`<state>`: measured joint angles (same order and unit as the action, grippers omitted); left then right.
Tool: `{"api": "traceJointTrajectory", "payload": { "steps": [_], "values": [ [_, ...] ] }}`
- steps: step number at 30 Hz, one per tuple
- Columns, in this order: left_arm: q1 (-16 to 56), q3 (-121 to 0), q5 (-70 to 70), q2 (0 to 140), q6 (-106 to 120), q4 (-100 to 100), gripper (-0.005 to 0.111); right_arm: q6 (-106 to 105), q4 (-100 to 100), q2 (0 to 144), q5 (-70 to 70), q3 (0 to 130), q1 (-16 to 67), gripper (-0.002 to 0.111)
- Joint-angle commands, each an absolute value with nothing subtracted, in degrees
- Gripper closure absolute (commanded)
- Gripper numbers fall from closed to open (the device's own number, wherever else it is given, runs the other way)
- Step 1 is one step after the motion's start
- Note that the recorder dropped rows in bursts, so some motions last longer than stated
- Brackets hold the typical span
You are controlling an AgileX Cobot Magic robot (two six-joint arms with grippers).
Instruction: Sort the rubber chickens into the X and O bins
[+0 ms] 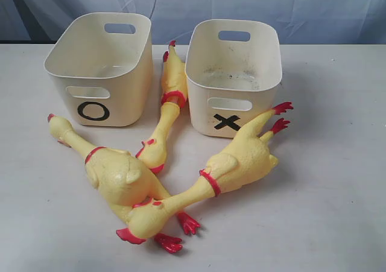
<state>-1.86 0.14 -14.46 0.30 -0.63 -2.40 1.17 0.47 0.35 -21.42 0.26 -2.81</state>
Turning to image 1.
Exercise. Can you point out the broken chicken body piece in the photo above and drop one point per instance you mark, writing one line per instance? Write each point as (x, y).
(173, 81)

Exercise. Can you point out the yellow rubber chicken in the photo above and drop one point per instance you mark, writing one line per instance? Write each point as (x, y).
(133, 191)
(246, 159)

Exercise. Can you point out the white bin marked X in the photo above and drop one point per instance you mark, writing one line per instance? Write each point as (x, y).
(233, 70)

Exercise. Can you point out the white bin marked O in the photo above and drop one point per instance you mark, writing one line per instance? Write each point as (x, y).
(102, 68)

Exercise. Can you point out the broken chicken head neck piece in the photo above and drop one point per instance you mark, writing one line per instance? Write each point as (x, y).
(153, 152)

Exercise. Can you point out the blue grey backdrop cloth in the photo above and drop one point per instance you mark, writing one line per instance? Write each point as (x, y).
(296, 21)

